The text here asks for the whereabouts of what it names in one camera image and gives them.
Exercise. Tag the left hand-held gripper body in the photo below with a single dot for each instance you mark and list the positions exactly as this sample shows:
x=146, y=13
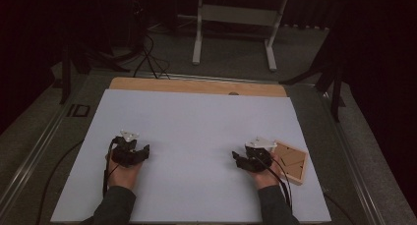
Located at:
x=123, y=153

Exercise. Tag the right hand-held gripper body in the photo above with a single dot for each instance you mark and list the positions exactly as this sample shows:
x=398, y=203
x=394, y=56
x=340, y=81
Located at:
x=259, y=157

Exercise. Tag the wooden photo frame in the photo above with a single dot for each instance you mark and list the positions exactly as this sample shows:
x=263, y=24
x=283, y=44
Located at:
x=293, y=164

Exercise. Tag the person's right hand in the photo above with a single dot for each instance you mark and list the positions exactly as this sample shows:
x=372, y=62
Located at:
x=267, y=179

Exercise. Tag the person's left hand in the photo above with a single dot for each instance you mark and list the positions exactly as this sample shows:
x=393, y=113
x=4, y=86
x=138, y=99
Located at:
x=123, y=177

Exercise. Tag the white board sheet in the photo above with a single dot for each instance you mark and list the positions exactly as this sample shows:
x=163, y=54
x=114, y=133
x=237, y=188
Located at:
x=196, y=126

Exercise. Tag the black tripod stand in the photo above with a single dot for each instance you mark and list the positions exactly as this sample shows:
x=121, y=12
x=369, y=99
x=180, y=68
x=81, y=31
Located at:
x=331, y=74

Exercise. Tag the metal floor rail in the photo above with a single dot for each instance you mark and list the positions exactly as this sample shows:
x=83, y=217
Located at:
x=354, y=166
x=29, y=159
x=209, y=78

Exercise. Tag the white metal desk frame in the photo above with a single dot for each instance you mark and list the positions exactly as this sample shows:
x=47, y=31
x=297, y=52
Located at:
x=236, y=15

